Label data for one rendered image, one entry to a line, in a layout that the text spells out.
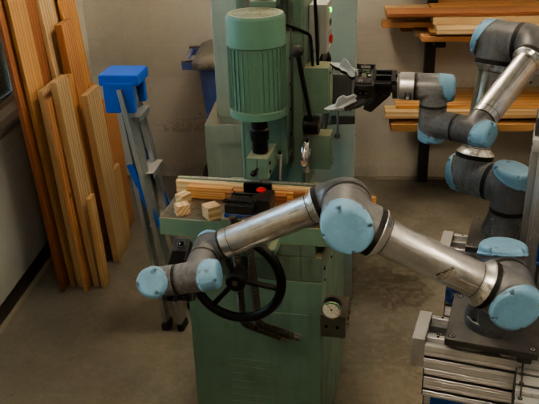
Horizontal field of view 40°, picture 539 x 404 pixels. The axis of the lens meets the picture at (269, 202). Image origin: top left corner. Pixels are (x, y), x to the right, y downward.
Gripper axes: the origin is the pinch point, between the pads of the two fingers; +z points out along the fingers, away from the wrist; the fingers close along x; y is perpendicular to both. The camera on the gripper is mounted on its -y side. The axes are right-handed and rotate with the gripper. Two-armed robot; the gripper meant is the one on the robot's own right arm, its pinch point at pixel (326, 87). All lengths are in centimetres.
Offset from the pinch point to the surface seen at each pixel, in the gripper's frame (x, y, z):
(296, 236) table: 35.1, -28.6, 7.9
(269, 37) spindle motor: -10.6, 8.4, 16.6
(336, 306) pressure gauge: 53, -39, -5
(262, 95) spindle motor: 1.3, -3.6, 19.0
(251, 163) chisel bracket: 14.3, -22.3, 24.0
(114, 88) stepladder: -29, -53, 92
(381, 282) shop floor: 2, -173, -11
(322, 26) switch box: -33.5, -16.6, 6.7
